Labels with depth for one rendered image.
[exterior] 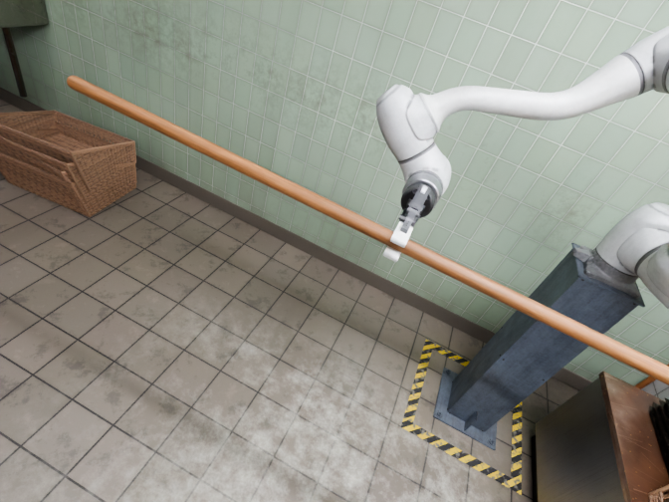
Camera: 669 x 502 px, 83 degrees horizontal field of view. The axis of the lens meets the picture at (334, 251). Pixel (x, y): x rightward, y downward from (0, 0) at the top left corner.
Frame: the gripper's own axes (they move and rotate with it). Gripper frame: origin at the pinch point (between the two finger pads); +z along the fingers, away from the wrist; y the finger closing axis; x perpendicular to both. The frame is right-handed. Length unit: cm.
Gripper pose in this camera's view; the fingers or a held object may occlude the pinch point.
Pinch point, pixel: (398, 241)
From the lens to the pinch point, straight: 74.3
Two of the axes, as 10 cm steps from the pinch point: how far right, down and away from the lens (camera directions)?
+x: -8.9, -4.5, 1.3
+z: -3.8, 5.3, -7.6
